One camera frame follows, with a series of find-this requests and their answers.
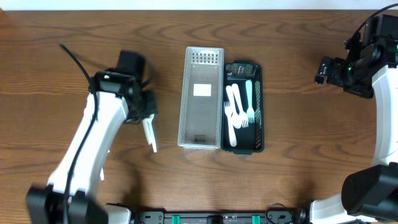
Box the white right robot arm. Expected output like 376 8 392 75
309 41 397 223

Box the white plastic fork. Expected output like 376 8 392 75
231 83 249 128
224 101 237 147

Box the pale green plastic fork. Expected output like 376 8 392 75
245 80 254 123

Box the clear perforated plastic basket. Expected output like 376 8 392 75
178 47 224 150

